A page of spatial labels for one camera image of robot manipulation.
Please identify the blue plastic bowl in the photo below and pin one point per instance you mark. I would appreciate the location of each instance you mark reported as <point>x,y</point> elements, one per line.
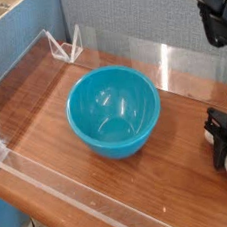
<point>113,110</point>

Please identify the clear acrylic back barrier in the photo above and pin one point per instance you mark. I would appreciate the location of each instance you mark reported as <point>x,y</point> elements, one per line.
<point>183,72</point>

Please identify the clear acrylic barrier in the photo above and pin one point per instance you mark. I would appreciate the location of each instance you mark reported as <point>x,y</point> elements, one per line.
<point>88,200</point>
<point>183,72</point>

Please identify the clear acrylic front barrier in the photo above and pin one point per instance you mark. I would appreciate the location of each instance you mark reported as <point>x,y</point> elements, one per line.
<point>88,200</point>

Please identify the blue partition with wooden shelf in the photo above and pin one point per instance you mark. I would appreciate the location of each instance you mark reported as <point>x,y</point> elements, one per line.
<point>22,24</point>

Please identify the clear acrylic corner bracket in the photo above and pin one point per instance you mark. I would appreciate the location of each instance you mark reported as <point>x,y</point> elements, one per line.
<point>67,52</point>

